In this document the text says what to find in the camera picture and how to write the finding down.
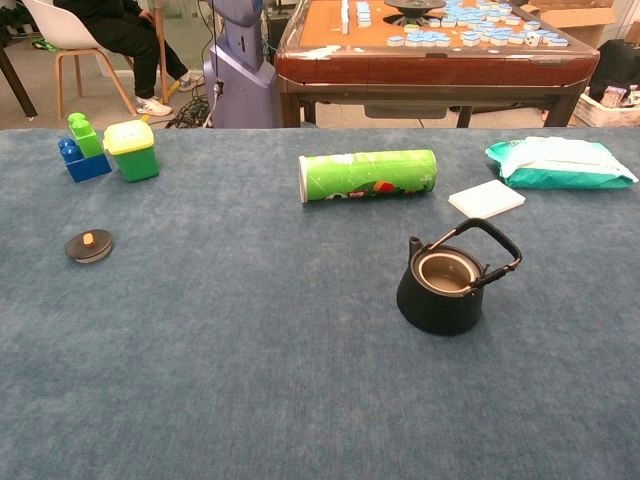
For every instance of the black cast iron teapot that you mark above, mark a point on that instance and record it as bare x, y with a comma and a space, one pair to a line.
440, 310

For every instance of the black lid with orange knob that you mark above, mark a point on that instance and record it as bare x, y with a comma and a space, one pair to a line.
100, 246

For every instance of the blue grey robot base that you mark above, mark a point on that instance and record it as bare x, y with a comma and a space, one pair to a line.
245, 75

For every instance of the yellow-lidded green container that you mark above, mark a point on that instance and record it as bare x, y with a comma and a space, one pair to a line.
134, 160

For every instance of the green chips can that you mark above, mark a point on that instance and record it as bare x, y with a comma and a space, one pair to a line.
370, 172

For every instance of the blue table cloth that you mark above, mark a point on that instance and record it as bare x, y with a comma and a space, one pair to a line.
250, 350

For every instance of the white square plastic panel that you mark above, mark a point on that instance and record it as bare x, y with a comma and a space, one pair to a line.
487, 199

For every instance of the brown mahjong table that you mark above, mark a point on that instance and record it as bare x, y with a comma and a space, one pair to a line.
425, 67

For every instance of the blue mahjong tile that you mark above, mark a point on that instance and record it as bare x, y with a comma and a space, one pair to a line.
396, 41

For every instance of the standing mahjong tile row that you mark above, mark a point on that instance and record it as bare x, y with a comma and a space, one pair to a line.
345, 17

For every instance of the blue building block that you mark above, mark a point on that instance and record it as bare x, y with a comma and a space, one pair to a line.
87, 169

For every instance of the teal wet wipes pack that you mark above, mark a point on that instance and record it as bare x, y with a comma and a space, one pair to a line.
560, 172

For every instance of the black mahjong table centre hub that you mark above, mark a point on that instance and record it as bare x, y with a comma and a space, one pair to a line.
415, 6

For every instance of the green building block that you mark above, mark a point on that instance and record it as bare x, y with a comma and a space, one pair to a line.
87, 137

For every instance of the seated person in black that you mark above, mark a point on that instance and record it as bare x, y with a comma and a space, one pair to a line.
135, 45

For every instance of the white faced mahjong tile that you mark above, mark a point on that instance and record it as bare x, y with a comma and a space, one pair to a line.
533, 40

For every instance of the white crate with items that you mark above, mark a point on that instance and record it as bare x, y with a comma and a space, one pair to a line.
610, 107

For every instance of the white chair wooden legs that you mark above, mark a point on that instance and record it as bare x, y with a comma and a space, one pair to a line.
55, 25

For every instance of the cardboard box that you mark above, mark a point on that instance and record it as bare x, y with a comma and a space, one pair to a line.
590, 20

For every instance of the black bag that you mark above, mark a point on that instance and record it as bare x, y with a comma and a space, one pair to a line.
620, 62

